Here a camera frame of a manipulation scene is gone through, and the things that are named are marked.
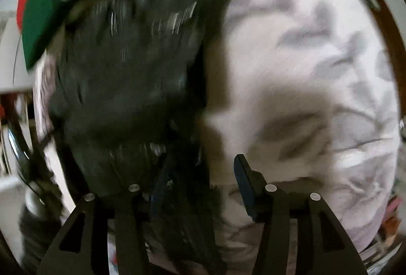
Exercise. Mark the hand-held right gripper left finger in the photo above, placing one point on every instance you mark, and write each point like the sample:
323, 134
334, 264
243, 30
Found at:
158, 195

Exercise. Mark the red and green cloth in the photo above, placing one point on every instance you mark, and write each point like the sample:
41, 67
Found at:
47, 2

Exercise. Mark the white leaf-print bed sheet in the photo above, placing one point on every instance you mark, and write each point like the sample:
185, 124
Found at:
285, 72

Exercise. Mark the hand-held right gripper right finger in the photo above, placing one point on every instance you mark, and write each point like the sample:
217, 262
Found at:
245, 186

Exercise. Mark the black garment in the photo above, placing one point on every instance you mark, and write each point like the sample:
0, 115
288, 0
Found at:
127, 88

